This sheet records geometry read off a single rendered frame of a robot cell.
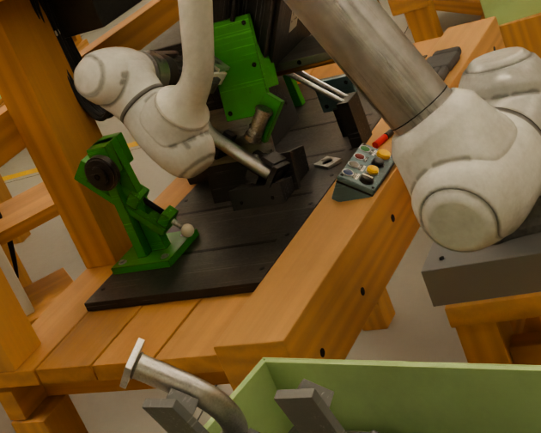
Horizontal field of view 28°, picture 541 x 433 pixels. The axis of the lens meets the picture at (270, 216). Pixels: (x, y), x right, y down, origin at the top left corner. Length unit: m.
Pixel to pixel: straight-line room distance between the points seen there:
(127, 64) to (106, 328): 0.51
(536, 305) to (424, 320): 1.76
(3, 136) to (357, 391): 1.08
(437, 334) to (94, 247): 1.35
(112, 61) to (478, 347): 0.80
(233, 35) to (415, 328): 1.46
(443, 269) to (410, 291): 1.93
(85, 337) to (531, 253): 0.88
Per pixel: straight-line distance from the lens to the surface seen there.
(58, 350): 2.12
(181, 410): 1.19
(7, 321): 2.12
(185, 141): 1.89
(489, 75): 1.66
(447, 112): 1.51
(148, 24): 2.78
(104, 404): 3.81
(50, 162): 2.32
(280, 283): 1.92
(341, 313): 1.92
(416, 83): 1.51
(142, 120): 1.91
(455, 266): 1.72
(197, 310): 2.00
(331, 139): 2.50
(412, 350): 3.35
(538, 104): 1.66
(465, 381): 1.41
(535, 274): 1.71
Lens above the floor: 1.71
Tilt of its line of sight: 21 degrees down
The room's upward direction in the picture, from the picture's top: 23 degrees counter-clockwise
